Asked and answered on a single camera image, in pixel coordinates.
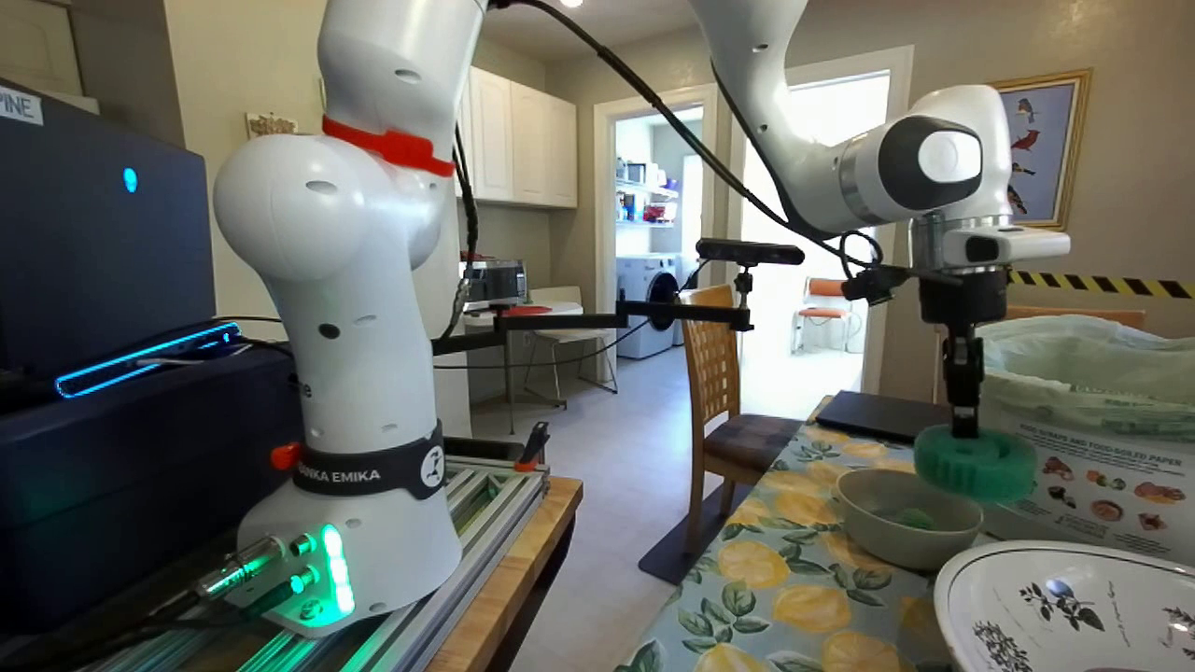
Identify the black box with blue light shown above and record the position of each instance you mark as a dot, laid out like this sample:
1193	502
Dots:
135	472

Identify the small plain white bowl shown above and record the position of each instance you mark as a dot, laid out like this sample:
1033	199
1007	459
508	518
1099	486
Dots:
898	544

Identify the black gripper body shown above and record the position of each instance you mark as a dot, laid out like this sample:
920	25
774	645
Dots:
962	301

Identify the silver microwave oven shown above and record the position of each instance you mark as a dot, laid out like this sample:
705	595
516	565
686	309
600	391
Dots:
500	287

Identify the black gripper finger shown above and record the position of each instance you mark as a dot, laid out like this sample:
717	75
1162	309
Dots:
971	377
952	377

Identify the black stereo camera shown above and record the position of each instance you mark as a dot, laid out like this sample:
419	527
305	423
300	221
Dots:
747	252

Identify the black flat laptop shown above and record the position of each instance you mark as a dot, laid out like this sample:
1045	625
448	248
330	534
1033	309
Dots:
872	416

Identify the white compost bin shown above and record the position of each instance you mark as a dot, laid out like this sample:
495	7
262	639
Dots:
1094	499

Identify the white wall cabinets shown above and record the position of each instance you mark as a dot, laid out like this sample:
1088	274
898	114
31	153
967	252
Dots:
527	137

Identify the green bin liner bag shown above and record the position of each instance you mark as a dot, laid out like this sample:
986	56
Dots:
1094	366

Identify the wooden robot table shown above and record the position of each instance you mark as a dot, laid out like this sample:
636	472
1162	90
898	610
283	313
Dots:
508	610

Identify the large patterned white bowl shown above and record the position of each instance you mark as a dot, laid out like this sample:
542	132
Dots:
993	613

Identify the round green sponge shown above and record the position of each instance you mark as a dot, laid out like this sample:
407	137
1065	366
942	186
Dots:
977	472

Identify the white washing machine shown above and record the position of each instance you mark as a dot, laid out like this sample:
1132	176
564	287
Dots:
638	291

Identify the white side table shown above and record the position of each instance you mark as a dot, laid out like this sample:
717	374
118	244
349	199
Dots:
561	301

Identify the aluminium rail base plate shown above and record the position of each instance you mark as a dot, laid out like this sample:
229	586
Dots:
488	523

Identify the framed bird picture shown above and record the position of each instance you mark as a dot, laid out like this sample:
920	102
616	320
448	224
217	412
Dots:
1051	163

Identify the wooden lattice back chair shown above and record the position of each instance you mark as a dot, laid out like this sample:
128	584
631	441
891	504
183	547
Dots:
710	374

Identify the yellow black striped bar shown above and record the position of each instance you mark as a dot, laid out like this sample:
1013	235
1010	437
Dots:
1105	287

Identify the small green object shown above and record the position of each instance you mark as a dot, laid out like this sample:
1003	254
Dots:
920	514

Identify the orange knob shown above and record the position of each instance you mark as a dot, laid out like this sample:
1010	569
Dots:
283	458

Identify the lemon print tablecloth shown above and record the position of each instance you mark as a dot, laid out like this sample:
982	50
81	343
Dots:
770	584

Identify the red black clamp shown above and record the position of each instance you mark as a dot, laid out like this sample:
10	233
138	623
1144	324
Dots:
535	447

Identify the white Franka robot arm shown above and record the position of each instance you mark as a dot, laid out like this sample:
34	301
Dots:
337	264

